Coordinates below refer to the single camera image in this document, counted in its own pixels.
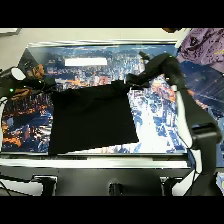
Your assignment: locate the black cable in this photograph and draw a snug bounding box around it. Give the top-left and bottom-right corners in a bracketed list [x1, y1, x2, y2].
[185, 145, 202, 197]

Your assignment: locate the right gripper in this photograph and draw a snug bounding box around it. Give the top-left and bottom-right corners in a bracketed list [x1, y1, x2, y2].
[125, 72, 152, 89]

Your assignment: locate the purple printed garment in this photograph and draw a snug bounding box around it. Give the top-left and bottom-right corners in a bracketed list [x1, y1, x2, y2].
[176, 28, 224, 74]

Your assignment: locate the black garment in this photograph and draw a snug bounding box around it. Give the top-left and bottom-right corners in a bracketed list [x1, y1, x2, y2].
[47, 80, 140, 156]

